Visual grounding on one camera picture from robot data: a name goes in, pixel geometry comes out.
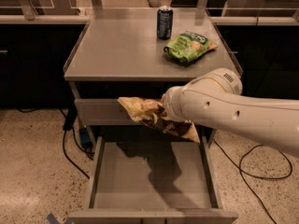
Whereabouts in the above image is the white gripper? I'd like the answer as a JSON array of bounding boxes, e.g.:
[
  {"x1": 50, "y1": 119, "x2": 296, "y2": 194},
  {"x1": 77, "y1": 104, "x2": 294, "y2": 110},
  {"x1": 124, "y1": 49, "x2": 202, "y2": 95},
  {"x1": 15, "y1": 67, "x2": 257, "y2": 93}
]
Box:
[{"x1": 163, "y1": 85, "x2": 192, "y2": 122}]

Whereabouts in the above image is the brown chip bag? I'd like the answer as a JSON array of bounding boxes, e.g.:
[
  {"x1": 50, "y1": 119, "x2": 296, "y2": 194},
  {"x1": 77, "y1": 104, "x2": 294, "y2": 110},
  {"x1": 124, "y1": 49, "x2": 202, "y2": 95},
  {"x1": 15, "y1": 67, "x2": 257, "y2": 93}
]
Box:
[{"x1": 118, "y1": 97, "x2": 200, "y2": 143}]

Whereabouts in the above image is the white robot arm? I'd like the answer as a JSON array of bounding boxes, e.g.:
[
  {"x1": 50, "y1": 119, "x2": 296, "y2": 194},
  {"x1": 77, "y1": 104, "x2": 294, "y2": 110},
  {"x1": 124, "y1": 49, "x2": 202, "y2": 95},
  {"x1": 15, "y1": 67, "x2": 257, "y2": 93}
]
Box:
[{"x1": 163, "y1": 68, "x2": 299, "y2": 157}]

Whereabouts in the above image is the green chip bag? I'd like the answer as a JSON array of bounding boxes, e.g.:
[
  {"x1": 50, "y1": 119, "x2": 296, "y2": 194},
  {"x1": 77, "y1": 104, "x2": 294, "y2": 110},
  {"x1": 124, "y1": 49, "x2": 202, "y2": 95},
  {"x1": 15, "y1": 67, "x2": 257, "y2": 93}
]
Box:
[{"x1": 164, "y1": 31, "x2": 218, "y2": 64}]

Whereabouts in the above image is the grey drawer cabinet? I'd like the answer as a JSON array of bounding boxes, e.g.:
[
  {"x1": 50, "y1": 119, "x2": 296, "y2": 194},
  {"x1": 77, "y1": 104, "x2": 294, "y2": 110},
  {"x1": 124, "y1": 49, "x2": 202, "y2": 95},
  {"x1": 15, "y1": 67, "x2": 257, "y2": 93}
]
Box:
[{"x1": 64, "y1": 7, "x2": 242, "y2": 142}]

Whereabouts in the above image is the closed top drawer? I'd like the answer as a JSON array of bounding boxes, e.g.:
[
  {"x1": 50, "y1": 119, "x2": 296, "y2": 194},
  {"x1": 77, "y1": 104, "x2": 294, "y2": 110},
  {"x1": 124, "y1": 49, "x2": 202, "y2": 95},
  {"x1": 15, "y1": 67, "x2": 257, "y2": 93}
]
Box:
[{"x1": 74, "y1": 98, "x2": 232, "y2": 126}]

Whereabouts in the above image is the open middle drawer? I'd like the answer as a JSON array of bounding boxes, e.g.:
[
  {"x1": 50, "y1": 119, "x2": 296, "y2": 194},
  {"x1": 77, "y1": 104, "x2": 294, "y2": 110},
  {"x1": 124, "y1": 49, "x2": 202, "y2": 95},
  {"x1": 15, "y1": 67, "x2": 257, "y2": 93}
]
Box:
[{"x1": 69, "y1": 138, "x2": 238, "y2": 224}]

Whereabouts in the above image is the blue soda can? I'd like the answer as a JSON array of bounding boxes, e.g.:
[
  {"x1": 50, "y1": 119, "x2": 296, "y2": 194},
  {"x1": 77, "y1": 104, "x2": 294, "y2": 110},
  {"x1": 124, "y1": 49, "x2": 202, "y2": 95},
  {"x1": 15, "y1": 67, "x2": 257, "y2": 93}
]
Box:
[{"x1": 157, "y1": 6, "x2": 173, "y2": 39}]

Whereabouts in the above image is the blue power adapter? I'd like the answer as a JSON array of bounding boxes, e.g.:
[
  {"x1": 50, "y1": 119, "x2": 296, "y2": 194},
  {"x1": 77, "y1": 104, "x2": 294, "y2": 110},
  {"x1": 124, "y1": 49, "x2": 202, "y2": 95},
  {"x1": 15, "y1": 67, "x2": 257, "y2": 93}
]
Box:
[{"x1": 78, "y1": 128, "x2": 93, "y2": 148}]

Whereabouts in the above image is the dark lab bench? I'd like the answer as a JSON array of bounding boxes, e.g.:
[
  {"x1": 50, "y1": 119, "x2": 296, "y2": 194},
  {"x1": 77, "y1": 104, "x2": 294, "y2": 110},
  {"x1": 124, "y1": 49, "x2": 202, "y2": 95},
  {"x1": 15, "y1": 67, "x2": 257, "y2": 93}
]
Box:
[{"x1": 0, "y1": 0, "x2": 299, "y2": 109}]

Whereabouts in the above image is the blue tape piece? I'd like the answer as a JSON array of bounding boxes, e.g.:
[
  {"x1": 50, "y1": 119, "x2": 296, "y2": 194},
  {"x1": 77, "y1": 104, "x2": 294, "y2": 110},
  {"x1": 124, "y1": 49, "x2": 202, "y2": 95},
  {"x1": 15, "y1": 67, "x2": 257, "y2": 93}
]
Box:
[{"x1": 46, "y1": 214, "x2": 73, "y2": 224}]

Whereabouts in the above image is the black floor cable right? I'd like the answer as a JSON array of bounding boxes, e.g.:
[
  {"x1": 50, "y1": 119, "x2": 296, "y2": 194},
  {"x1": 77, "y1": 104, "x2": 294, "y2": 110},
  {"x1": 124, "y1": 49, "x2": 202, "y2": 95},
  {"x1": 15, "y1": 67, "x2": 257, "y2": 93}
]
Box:
[{"x1": 213, "y1": 139, "x2": 293, "y2": 224}]

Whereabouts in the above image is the black floor cable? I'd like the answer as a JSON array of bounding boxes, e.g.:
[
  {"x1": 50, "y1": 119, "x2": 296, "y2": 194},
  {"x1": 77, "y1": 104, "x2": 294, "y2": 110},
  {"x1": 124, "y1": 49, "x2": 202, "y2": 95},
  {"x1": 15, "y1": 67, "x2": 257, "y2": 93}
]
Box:
[
  {"x1": 213, "y1": 139, "x2": 293, "y2": 224},
  {"x1": 16, "y1": 106, "x2": 95, "y2": 179}
]

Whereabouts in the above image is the black floor cable left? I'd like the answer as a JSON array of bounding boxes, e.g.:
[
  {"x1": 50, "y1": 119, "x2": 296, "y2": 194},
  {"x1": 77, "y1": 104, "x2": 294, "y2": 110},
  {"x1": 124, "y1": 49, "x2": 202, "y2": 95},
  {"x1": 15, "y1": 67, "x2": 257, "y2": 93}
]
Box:
[{"x1": 16, "y1": 106, "x2": 95, "y2": 179}]

